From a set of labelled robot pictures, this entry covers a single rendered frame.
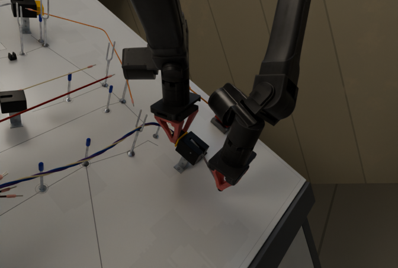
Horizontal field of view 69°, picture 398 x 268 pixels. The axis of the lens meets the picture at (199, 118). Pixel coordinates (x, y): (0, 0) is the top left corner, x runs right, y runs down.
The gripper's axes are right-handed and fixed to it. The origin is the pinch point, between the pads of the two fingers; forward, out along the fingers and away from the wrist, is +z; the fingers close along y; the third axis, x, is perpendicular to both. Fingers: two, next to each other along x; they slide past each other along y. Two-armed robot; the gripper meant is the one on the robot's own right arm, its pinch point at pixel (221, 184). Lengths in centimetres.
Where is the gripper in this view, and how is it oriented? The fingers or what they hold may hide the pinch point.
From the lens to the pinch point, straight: 66.8
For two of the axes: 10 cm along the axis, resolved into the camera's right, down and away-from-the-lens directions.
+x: 7.9, 5.0, -3.4
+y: -5.7, 4.1, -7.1
